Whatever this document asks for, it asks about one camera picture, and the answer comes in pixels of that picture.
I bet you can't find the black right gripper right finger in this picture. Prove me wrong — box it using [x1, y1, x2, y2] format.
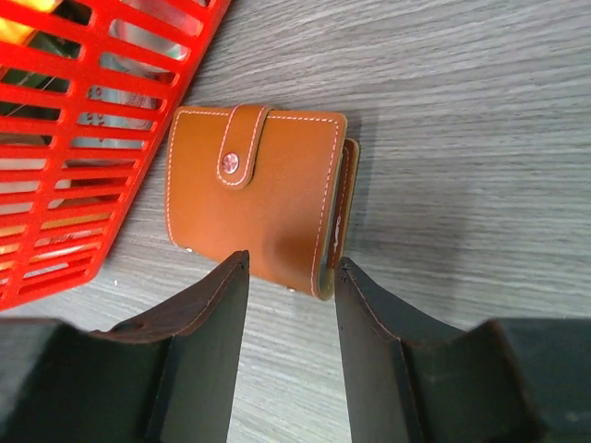
[335, 258, 590, 442]

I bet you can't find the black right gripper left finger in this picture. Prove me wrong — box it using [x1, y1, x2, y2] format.
[1, 251, 249, 442]

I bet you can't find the red plastic shopping basket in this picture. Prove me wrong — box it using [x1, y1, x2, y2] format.
[1, 1, 229, 309]

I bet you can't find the brown leather card holder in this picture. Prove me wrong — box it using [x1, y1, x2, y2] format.
[164, 104, 360, 300]

